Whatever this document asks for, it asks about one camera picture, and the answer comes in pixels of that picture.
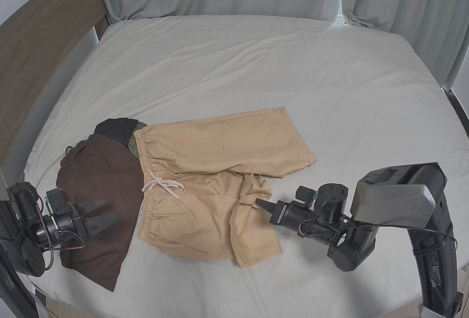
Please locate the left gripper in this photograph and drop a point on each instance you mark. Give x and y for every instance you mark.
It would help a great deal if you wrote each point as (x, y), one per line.
(67, 225)

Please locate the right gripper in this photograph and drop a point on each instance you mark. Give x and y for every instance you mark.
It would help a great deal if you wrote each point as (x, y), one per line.
(293, 217)

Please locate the beige shorts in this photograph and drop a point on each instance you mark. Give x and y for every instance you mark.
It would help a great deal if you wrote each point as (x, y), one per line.
(205, 148)

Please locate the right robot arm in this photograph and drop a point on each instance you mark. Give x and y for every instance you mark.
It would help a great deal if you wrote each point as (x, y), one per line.
(392, 199)

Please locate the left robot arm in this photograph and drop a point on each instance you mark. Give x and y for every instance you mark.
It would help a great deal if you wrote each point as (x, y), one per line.
(24, 203)

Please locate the bed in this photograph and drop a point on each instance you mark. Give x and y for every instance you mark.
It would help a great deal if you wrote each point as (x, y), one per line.
(274, 71)

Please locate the brown shorts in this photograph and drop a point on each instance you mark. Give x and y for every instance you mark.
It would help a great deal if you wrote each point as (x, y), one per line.
(102, 181)

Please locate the green garment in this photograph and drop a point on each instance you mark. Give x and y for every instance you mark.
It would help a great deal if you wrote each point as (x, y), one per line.
(132, 146)

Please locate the black garment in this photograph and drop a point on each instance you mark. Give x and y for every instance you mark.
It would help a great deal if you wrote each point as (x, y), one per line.
(113, 129)

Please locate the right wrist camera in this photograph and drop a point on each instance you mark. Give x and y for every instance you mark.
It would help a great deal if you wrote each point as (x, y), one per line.
(304, 193)

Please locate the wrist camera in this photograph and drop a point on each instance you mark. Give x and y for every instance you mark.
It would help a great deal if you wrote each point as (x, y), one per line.
(304, 193)
(56, 199)

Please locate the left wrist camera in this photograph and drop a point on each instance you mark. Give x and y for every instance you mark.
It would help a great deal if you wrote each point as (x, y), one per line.
(56, 199)

